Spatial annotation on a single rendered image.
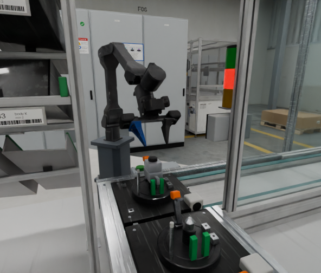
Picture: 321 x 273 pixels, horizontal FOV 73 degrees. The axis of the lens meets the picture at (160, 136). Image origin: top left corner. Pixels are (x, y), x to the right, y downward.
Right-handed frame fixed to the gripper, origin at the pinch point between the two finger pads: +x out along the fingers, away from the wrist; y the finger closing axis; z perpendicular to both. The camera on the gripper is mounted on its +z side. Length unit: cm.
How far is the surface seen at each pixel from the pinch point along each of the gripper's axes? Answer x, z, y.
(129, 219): 21.8, -5.4, -10.5
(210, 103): -188, -299, 254
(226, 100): -1.0, 15.6, 16.4
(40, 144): -124, -283, -81
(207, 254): 32.4, 11.2, 1.1
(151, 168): 8.9, -5.4, -1.5
